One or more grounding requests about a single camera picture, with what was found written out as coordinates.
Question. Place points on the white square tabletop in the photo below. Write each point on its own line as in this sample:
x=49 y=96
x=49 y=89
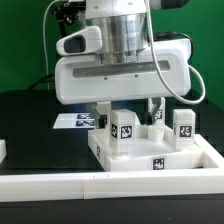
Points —
x=149 y=150

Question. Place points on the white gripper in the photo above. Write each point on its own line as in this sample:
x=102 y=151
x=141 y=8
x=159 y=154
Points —
x=81 y=77

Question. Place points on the white marker tag sheet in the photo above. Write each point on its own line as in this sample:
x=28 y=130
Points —
x=74 y=120

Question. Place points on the white U-shaped obstacle wall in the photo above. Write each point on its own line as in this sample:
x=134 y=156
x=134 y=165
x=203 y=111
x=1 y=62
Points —
x=209 y=179

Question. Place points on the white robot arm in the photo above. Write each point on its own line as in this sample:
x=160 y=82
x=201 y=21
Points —
x=112 y=59

